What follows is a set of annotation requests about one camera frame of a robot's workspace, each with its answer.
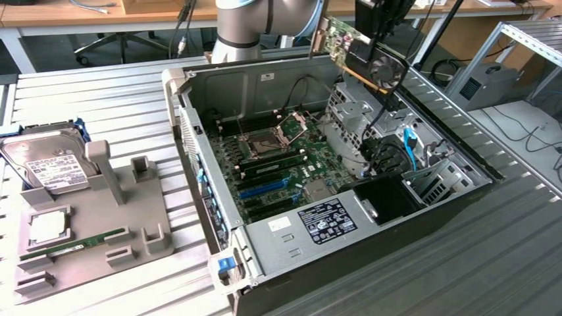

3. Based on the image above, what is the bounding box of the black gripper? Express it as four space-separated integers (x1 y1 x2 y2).
353 0 416 45

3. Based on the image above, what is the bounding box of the graphics card with black fan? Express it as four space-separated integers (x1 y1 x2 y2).
309 15 410 97

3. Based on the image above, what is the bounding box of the black stand pole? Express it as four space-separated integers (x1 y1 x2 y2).
414 0 466 72

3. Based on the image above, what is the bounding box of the wooden desk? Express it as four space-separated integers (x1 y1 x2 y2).
319 0 554 66
0 0 220 75

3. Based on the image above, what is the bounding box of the perforated metal drive cage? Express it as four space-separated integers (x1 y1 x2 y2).
327 82 399 167

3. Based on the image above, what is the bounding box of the open PC case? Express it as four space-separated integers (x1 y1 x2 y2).
160 39 506 316

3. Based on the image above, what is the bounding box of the metal socket cover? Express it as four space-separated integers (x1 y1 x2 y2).
275 111 312 147

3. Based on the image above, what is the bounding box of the thin metal locking lever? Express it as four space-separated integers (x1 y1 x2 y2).
235 112 248 142

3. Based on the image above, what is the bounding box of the CPU socket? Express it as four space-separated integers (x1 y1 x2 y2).
239 130 291 161

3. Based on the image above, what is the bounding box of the green motherboard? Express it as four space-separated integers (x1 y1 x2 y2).
205 111 366 221

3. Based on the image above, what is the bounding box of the dark green RAM stick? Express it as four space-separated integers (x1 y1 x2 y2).
240 154 308 175

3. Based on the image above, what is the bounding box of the silver disk bay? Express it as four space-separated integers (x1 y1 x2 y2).
402 159 475 207

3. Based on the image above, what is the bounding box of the black long expansion slot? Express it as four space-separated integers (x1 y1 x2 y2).
243 196 293 211
248 207 288 221
240 169 284 186

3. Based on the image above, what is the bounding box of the black office chair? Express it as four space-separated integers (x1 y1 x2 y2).
73 31 173 65

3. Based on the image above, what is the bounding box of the blue disk caddy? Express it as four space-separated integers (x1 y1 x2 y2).
0 117 92 151

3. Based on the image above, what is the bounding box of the silver power supply with label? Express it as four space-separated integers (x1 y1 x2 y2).
243 189 380 278

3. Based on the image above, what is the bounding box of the silver hard disk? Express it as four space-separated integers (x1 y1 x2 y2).
0 130 100 197

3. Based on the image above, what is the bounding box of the grey parts rack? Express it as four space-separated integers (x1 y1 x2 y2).
12 140 176 297

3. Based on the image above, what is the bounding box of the green RAM stick with sticker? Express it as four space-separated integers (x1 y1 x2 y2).
20 230 127 263

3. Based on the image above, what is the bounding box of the silver CPU chip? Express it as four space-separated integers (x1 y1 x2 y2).
29 213 70 246

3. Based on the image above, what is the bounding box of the black looped internal wire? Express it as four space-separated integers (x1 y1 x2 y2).
280 74 335 115

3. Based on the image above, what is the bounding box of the grey box unit with handle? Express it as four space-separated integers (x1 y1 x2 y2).
446 62 519 112

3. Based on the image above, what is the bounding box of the aluminium frame rack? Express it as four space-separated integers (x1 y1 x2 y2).
443 20 562 109

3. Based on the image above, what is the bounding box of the blue disk wire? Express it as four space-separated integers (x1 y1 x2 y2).
402 126 422 172

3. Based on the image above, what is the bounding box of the black drive wire bundle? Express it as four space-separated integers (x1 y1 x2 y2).
363 98 416 175

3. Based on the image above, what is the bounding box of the thin hanging grey cable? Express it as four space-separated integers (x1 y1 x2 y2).
173 0 197 59

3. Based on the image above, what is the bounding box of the grey cable on desk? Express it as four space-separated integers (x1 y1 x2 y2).
68 0 119 14

